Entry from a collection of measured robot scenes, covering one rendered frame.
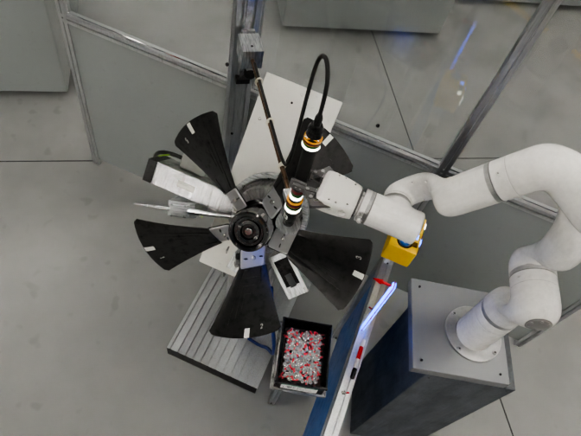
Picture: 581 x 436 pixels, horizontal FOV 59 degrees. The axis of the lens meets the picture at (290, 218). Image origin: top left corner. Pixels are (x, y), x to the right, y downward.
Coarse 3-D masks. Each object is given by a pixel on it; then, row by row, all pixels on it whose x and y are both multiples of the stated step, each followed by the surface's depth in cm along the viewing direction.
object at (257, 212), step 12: (252, 204) 155; (240, 216) 145; (252, 216) 145; (264, 216) 146; (276, 216) 155; (228, 228) 147; (240, 228) 146; (252, 228) 146; (264, 228) 145; (240, 240) 148; (252, 240) 146; (264, 240) 145
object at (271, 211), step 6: (270, 192) 152; (276, 192) 150; (270, 198) 151; (276, 198) 149; (264, 204) 152; (270, 204) 150; (276, 204) 148; (270, 210) 149; (276, 210) 147; (270, 216) 148
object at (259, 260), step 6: (264, 246) 156; (240, 252) 151; (246, 252) 152; (252, 252) 154; (258, 252) 155; (264, 252) 157; (240, 258) 151; (258, 258) 156; (264, 258) 157; (240, 264) 152; (246, 264) 153; (252, 264) 155; (258, 264) 156
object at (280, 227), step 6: (282, 198) 140; (282, 204) 140; (282, 210) 143; (282, 216) 145; (276, 222) 143; (282, 222) 143; (294, 222) 144; (300, 222) 145; (282, 228) 142; (288, 228) 143; (294, 228) 143
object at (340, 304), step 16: (304, 240) 151; (320, 240) 152; (336, 240) 152; (352, 240) 152; (368, 240) 152; (288, 256) 148; (304, 256) 149; (320, 256) 149; (336, 256) 150; (352, 256) 150; (368, 256) 150; (304, 272) 147; (320, 272) 147; (336, 272) 148; (352, 272) 148; (320, 288) 146; (336, 288) 147; (352, 288) 147; (336, 304) 146
